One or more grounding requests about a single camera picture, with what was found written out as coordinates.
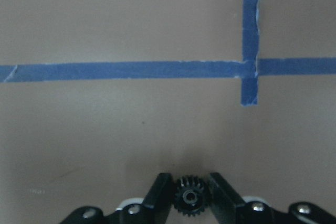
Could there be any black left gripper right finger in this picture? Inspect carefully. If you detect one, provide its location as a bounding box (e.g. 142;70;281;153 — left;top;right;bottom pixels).
208;172;246;223

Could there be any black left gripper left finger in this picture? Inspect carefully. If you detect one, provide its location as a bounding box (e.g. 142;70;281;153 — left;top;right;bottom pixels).
142;173;173;223

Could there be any small black bearing gear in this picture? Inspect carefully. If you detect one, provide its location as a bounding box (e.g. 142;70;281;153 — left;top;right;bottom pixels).
172;175;210;217

